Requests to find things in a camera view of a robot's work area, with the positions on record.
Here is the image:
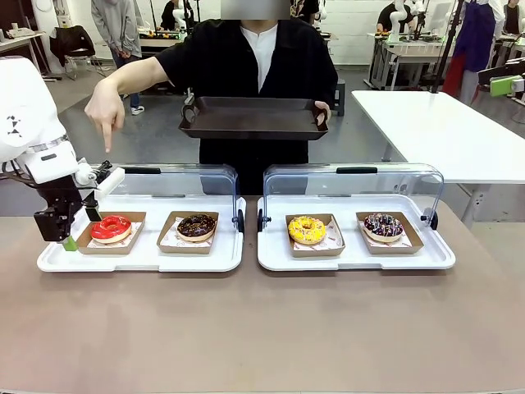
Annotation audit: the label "bystander in purple apron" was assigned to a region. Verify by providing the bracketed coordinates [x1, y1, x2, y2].
[441, 0, 506, 106]

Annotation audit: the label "white side table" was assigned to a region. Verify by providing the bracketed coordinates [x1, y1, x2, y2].
[351, 89, 525, 229]

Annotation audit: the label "person's right hand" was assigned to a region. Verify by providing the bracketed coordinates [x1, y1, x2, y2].
[84, 77, 126, 154]

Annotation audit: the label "yellow sprinkled donut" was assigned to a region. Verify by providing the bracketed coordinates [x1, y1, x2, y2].
[287, 216, 327, 246]

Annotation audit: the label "black tripod pole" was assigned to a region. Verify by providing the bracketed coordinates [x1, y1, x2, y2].
[430, 0, 468, 94]

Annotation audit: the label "paper liner under drizzled donut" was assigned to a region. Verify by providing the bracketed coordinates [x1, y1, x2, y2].
[362, 223, 413, 250]

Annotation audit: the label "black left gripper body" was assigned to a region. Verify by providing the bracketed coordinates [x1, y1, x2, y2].
[37, 180, 89, 218]

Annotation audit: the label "paper liner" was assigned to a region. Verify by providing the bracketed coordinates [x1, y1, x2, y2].
[87, 220, 144, 250]
[159, 217, 217, 253]
[289, 220, 345, 250]
[362, 223, 413, 250]

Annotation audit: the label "person's right forearm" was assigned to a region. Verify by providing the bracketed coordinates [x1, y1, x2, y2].
[99, 56, 170, 100]

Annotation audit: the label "dark brown serving tray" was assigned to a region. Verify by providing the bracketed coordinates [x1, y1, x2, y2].
[178, 96, 330, 142]

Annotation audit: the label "chocolate donut orange sprinkles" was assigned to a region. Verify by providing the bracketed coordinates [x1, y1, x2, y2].
[176, 213, 218, 243]

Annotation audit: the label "green and white device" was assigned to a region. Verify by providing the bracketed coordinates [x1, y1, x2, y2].
[489, 75, 525, 99]

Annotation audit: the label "black stool behind person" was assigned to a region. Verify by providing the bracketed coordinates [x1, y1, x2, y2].
[333, 76, 346, 117]

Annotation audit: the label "chocolate donut white pink drizzle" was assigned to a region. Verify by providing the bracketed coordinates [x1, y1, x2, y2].
[363, 212, 404, 244]

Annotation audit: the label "cardboard tray of sprinkled chocolate donut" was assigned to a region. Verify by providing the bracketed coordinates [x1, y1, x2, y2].
[156, 210, 221, 256]

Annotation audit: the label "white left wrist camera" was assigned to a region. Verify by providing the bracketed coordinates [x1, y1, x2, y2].
[73, 161, 126, 196]

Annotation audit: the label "light wooden background desk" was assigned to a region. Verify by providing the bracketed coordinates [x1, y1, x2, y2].
[0, 29, 57, 83]

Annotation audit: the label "cardboard tray of drizzled donut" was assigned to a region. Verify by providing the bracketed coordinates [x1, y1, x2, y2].
[354, 211, 425, 256]

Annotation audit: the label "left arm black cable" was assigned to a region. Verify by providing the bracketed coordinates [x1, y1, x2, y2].
[0, 161, 44, 190]

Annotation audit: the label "bystander in grey hoodie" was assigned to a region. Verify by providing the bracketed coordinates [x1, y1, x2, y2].
[90, 0, 146, 117]

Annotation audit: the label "black chair with jacket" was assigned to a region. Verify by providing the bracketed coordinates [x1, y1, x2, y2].
[49, 25, 107, 81]

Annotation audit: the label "cardboard tray of yellow donut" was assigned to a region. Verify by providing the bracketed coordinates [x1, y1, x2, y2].
[285, 213, 346, 259]

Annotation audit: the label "grey background workbench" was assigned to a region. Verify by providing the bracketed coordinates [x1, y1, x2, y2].
[368, 31, 459, 92]

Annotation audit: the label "paper liner under sprinkled donut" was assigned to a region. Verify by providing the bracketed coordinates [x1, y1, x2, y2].
[159, 217, 217, 253]

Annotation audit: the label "clear display lid black handle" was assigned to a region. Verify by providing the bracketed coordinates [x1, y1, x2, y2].
[257, 163, 446, 231]
[77, 163, 246, 236]

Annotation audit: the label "seated background person black top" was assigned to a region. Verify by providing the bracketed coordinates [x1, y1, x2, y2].
[160, 0, 182, 32]

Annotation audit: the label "cardboard tray of red donut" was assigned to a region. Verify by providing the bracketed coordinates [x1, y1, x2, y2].
[76, 211, 148, 256]

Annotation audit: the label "red glazed donut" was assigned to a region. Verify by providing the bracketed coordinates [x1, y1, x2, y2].
[90, 214, 133, 245]

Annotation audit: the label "white display tray base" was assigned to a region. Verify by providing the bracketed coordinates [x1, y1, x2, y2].
[257, 194, 457, 273]
[36, 194, 248, 273]

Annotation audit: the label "person's left hand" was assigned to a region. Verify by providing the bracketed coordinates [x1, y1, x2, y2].
[313, 100, 333, 128]

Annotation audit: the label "background person black t-shirt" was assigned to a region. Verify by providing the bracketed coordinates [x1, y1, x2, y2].
[376, 1, 416, 34]

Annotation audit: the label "person in black shirt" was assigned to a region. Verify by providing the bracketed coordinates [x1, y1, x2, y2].
[155, 16, 340, 196]

